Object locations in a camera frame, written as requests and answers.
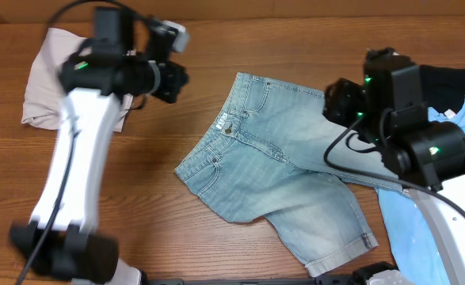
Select light blue denim shorts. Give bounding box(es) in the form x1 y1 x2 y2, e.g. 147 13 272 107
175 73 398 277

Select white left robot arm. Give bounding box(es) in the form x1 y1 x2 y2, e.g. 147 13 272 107
10 1 189 284

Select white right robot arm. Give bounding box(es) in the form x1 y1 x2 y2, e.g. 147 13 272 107
322 49 465 284

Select black garment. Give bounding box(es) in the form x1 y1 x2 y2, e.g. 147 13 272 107
419 65 465 113

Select folded beige trousers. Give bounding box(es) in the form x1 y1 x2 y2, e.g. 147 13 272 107
21 27 135 133

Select light blue printed t-shirt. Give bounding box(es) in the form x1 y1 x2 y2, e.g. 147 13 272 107
376 97 465 285

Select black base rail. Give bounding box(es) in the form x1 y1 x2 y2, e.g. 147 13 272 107
140 260 399 285

